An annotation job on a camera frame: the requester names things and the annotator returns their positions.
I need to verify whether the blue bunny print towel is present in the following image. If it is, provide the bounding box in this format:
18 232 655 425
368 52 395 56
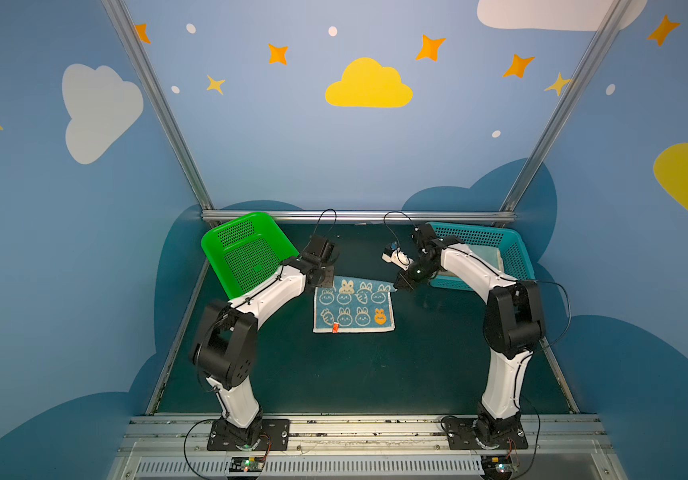
313 276 395 334

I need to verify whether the teal yellow patterned towel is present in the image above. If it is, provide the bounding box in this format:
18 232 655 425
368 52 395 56
471 245 505 273

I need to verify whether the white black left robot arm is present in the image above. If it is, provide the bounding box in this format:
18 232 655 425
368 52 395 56
189 235 336 449

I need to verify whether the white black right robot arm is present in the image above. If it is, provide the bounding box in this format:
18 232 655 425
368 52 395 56
382 224 546 448

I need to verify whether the green plastic basket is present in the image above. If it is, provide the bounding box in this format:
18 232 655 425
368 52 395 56
201 212 299 300

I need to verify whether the teal plastic basket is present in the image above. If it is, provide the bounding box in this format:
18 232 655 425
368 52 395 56
430 222 535 280

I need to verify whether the left controller circuit board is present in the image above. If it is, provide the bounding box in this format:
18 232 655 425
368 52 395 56
228 457 265 474

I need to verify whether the controller circuit board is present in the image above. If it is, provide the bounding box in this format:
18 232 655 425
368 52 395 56
481 456 513 480
228 457 265 474

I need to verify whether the right controller circuit board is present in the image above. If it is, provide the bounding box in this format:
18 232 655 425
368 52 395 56
481 456 513 480

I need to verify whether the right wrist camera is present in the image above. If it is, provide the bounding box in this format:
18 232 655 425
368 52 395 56
382 244 412 270

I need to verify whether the horizontal aluminium frame bar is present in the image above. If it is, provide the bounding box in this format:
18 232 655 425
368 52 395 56
201 209 516 224

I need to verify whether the right aluminium frame post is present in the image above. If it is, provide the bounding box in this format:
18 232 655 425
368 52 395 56
500 0 633 217

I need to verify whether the aluminium frame post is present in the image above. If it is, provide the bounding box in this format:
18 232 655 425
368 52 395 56
101 0 213 210
500 0 633 217

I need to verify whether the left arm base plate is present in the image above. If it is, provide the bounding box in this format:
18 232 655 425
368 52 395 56
206 418 290 452

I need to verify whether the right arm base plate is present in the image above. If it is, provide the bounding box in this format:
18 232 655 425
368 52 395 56
440 415 529 450

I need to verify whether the aluminium mounting rail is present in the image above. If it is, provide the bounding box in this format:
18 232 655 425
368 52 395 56
108 414 627 479

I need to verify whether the left aluminium frame post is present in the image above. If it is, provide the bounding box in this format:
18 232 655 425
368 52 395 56
101 0 213 210

